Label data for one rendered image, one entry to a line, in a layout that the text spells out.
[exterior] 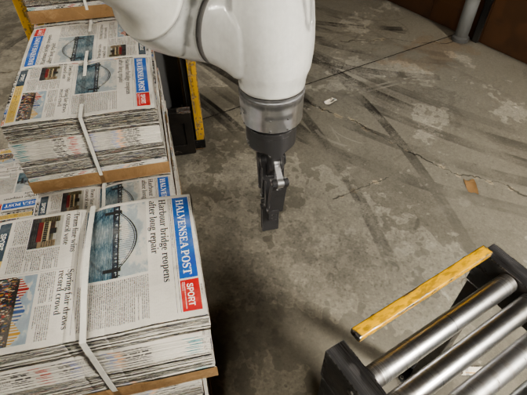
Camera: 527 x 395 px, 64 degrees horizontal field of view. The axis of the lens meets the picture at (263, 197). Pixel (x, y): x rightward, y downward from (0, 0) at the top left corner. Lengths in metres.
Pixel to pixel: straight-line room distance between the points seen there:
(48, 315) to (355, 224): 1.74
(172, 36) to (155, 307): 0.40
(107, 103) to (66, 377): 0.67
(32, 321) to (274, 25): 0.56
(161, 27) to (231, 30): 0.09
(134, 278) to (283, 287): 1.29
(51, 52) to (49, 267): 0.84
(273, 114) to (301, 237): 1.63
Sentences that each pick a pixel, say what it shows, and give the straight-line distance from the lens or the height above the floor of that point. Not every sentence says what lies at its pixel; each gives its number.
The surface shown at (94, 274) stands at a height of 1.06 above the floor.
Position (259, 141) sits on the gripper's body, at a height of 1.29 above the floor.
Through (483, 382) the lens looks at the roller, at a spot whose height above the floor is 0.80.
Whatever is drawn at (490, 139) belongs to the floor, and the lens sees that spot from 3.10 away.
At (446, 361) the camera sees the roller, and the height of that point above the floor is 0.80.
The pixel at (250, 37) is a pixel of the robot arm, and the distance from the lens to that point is 0.51.
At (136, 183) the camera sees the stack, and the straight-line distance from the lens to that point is 1.26.
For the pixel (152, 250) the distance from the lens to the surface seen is 0.78.
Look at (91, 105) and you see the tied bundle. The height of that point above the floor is 1.06.
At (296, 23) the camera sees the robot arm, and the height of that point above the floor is 1.46.
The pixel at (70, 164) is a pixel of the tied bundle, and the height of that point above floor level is 0.92.
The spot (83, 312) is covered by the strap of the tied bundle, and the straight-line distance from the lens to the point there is 0.73.
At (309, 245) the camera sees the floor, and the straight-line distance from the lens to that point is 2.13.
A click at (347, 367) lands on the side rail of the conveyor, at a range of 0.95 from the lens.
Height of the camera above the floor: 1.66
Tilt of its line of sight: 45 degrees down
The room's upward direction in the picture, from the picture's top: straight up
